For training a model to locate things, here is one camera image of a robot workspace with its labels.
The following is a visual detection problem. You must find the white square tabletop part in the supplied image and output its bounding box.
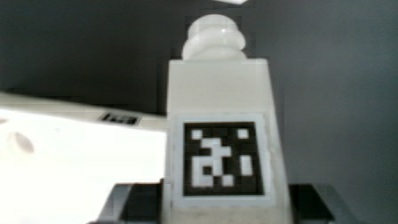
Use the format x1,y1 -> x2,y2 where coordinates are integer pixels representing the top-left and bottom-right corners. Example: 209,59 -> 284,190
0,92 -> 167,224

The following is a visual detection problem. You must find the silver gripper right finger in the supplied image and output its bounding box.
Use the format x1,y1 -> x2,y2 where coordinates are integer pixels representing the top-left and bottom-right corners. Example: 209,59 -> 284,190
289,183 -> 350,224

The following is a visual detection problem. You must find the white leg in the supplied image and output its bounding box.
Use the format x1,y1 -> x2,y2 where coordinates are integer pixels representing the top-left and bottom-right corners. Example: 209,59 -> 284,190
161,14 -> 293,224

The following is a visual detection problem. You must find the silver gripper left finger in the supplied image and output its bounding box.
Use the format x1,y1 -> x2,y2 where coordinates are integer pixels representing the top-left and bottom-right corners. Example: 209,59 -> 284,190
87,183 -> 161,224

